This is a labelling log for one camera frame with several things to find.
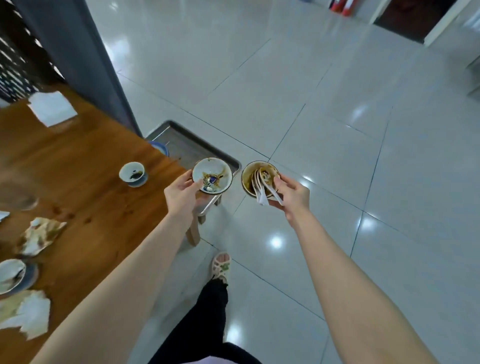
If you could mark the person's left thumb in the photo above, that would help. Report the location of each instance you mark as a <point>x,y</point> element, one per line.
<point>186,180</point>

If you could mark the dark lattice screen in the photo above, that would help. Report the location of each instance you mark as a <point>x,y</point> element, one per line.
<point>18,52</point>

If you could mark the person's right forearm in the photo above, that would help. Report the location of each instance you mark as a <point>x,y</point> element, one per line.
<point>352,296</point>

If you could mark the white bowl with blue pattern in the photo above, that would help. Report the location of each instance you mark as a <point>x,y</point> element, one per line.
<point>213,174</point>

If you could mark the brown-rimmed bowl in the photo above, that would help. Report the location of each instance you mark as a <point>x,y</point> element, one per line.
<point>249,180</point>

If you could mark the person's left forearm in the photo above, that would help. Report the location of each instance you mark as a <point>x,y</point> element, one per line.
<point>112,292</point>

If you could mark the person's beige sandal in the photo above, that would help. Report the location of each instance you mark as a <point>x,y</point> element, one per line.
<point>221,268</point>

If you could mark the person's right hand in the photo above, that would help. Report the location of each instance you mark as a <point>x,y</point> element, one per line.
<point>296,200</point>

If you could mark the white teacup with sauce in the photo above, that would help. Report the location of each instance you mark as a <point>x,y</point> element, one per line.
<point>133,174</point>

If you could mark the small white tissue scrap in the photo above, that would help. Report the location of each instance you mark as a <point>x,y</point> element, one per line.
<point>3,215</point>

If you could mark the person's black trouser leg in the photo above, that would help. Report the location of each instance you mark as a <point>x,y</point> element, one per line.
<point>202,326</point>

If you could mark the red fire extinguisher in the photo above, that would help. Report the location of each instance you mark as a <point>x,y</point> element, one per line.
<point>335,5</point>
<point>348,6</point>

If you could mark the large crumpled white tissue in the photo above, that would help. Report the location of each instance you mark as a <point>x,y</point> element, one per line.
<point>30,313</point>

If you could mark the brown-stained crumpled tissue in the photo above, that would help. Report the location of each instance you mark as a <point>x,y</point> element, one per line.
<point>41,234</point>

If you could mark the grey pillar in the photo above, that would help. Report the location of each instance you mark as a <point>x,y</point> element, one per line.
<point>82,48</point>

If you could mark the white plastic spoon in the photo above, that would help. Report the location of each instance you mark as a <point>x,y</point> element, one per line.
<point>258,189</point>
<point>270,191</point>

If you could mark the clean white napkin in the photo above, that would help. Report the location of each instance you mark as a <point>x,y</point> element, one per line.
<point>52,108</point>

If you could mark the small blue-rimmed bowl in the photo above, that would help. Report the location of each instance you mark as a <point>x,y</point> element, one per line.
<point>160,147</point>

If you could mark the small white dish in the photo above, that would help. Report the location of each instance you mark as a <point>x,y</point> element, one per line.
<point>10,275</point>

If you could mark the clear drinking glass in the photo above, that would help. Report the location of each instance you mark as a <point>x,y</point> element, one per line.
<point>17,189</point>

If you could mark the white door frame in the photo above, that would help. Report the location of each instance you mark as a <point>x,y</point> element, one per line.
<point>442,22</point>

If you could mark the person's left hand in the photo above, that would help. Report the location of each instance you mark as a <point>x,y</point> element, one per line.
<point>179,198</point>

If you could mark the person's right thumb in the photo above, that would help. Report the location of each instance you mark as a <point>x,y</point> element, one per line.
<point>282,181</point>

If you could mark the metal tray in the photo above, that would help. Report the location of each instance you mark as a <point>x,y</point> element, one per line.
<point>198,148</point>

